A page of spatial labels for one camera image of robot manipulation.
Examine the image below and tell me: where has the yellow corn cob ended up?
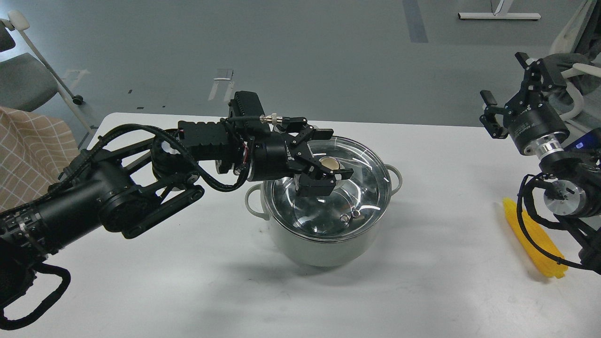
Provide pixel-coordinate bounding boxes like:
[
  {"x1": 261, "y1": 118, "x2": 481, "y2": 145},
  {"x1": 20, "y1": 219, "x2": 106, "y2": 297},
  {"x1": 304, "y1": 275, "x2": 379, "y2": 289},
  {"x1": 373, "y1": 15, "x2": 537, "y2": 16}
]
[{"x1": 503, "y1": 197, "x2": 569, "y2": 279}]

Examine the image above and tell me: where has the beige checkered cloth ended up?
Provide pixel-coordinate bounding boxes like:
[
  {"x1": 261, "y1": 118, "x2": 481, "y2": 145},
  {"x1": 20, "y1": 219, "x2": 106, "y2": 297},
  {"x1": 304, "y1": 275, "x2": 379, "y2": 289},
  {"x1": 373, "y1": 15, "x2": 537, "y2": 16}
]
[{"x1": 0, "y1": 107, "x2": 79, "y2": 211}]

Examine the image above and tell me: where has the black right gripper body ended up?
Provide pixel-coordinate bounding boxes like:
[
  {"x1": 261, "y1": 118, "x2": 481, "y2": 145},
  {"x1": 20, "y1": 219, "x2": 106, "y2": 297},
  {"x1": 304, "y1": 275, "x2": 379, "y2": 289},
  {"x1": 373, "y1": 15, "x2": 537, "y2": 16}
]
[{"x1": 503, "y1": 104, "x2": 570, "y2": 156}]

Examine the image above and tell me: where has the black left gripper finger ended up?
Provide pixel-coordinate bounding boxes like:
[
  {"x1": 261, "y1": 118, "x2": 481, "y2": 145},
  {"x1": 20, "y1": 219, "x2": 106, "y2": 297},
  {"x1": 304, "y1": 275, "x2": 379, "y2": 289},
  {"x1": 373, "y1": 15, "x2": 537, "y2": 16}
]
[
  {"x1": 296, "y1": 166, "x2": 354, "y2": 197},
  {"x1": 280, "y1": 117, "x2": 333, "y2": 161}
]

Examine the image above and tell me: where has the pale green steel pot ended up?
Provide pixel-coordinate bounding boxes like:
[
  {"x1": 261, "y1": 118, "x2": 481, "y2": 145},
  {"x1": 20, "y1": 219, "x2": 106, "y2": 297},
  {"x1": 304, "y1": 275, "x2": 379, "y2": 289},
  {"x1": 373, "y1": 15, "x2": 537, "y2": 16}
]
[{"x1": 245, "y1": 157, "x2": 379, "y2": 267}]

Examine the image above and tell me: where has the glass pot lid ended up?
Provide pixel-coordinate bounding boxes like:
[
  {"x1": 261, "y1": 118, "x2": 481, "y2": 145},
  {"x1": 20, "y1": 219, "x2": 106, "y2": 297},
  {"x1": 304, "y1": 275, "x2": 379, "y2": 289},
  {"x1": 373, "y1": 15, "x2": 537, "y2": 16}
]
[{"x1": 262, "y1": 136, "x2": 403, "y2": 242}]

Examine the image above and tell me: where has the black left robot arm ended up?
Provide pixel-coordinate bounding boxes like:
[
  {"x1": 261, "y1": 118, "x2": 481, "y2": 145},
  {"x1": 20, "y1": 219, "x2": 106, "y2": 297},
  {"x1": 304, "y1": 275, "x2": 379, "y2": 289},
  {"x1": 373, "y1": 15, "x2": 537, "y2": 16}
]
[{"x1": 1, "y1": 91, "x2": 354, "y2": 331}]

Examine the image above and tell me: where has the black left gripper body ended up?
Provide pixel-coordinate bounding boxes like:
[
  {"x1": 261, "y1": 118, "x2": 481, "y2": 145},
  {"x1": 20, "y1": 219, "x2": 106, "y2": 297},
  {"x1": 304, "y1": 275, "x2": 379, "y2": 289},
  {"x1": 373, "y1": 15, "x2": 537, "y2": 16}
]
[{"x1": 247, "y1": 132, "x2": 306, "y2": 182}]

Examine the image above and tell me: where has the white desk leg base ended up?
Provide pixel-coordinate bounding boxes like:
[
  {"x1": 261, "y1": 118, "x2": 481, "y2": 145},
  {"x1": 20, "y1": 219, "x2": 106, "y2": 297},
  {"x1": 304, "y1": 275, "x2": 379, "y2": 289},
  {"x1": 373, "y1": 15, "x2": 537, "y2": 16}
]
[{"x1": 457, "y1": 0, "x2": 541, "y2": 21}]

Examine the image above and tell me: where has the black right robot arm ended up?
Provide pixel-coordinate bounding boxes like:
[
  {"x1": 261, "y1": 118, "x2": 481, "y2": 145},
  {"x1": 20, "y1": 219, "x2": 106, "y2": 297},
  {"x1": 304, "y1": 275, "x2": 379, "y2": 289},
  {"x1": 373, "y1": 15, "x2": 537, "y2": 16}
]
[{"x1": 479, "y1": 52, "x2": 601, "y2": 273}]

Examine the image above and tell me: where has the grey white chair right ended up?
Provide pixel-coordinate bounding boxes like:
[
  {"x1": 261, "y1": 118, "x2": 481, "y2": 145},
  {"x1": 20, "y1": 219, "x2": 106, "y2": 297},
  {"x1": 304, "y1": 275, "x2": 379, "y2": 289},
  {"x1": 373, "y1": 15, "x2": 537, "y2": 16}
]
[{"x1": 549, "y1": 0, "x2": 600, "y2": 125}]

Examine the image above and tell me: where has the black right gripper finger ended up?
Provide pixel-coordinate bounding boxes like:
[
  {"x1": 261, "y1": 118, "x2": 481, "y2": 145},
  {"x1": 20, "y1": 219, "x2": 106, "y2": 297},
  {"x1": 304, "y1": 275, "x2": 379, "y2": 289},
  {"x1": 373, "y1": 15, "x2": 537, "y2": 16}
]
[
  {"x1": 515, "y1": 52, "x2": 567, "y2": 108},
  {"x1": 479, "y1": 90, "x2": 509, "y2": 139}
]

